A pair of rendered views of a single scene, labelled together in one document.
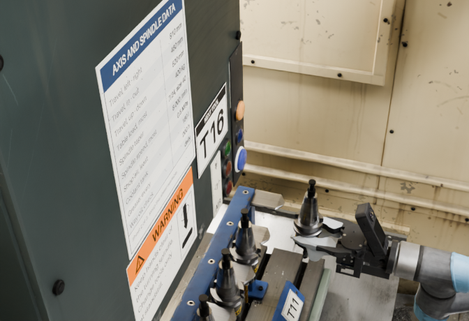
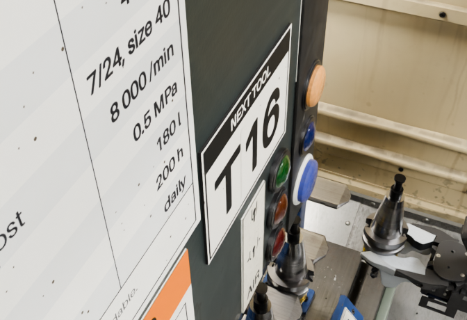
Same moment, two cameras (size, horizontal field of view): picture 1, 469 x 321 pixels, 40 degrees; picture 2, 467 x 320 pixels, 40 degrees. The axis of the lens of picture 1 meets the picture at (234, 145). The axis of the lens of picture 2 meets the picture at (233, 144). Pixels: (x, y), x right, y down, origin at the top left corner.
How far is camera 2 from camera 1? 0.45 m
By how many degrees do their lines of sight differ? 7
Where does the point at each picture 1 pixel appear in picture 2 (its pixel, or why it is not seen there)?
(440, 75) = not seen: outside the picture
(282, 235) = (335, 220)
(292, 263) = (347, 264)
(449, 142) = not seen: outside the picture
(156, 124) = (22, 192)
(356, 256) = (455, 290)
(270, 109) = (335, 57)
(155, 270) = not seen: outside the picture
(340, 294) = (406, 306)
